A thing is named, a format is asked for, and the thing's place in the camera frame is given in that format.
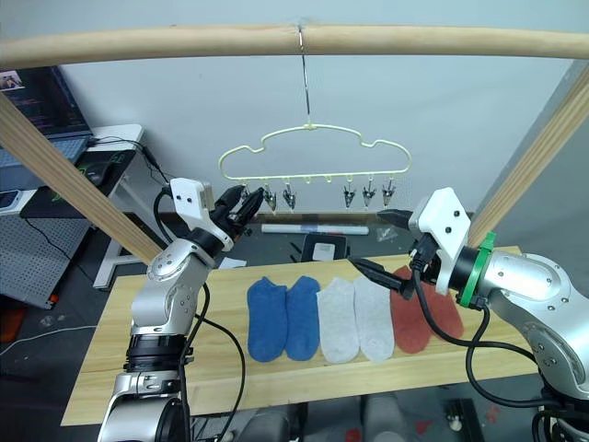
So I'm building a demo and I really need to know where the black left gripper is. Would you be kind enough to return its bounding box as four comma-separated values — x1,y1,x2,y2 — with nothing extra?
210,184,264,241

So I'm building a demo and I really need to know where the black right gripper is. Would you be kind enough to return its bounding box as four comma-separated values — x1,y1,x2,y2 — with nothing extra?
347,207,444,301

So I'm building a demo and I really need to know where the pale yellow clip hanger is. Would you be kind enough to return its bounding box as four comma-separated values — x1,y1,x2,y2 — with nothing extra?
217,21,412,186

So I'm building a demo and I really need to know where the black box with white label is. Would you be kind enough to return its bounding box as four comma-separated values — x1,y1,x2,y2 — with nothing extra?
300,232,350,264

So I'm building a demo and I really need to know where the white rolled paper tube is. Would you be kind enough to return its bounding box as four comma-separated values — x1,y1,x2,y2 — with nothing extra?
260,222,371,236

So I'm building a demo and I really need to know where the light grey ankle sock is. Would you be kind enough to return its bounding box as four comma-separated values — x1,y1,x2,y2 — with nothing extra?
352,277,397,364
316,276,361,364

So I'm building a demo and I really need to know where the red ankle sock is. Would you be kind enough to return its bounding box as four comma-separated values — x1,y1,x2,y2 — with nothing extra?
388,265,434,355
423,284,466,343

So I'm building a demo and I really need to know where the blue ankle sock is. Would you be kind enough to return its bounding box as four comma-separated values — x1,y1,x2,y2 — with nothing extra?
284,274,321,362
246,276,290,363

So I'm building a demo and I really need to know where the white desk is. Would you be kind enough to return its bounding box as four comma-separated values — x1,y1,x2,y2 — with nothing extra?
88,123,166,290

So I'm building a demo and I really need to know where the black mouse pad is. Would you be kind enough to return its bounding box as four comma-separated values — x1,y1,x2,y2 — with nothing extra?
75,148,138,186

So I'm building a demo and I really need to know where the black computer mouse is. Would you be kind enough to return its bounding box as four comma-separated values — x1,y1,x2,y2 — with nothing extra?
84,157,110,184

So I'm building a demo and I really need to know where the black desk mat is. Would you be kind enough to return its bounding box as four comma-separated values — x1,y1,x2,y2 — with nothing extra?
17,184,93,221

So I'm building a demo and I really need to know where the open laptop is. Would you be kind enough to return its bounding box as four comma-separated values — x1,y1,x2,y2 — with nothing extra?
0,65,96,172

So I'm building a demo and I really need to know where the grey perforated board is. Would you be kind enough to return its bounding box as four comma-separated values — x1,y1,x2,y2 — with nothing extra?
0,213,92,308

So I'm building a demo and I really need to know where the smartphone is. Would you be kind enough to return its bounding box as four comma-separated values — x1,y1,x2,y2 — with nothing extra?
0,189,23,214

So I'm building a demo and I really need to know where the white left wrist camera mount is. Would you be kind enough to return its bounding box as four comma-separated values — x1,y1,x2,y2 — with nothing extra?
169,177,232,252

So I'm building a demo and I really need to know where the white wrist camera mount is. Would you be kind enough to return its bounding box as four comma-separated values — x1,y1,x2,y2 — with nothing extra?
169,177,232,252
415,186,472,297

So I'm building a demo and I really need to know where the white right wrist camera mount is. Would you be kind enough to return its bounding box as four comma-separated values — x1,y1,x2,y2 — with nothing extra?
415,186,472,297

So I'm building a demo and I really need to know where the green wrist ring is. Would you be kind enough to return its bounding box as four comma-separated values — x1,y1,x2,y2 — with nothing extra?
457,231,497,310

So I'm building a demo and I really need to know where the black desk cable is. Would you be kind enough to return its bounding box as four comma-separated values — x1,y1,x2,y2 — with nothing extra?
90,134,172,186

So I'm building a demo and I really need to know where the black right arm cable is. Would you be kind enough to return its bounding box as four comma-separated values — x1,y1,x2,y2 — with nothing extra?
408,232,556,409

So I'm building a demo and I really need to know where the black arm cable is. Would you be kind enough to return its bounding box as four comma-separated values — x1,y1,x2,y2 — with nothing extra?
408,232,556,409
153,186,248,442

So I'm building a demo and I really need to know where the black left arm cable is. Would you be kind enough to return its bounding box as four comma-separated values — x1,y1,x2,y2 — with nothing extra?
153,186,248,442

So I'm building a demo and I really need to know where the horizontal wooden rail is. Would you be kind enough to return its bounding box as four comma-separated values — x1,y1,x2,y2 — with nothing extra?
0,23,589,71

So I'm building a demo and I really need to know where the slanted wooden post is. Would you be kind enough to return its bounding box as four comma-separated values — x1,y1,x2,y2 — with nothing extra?
0,89,166,269
466,64,589,250

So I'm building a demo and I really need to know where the black floor bracket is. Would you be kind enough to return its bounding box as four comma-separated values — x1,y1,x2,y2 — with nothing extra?
443,397,485,442

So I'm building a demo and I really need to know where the white floor cable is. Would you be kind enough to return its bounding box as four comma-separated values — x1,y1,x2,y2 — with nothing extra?
0,323,98,356

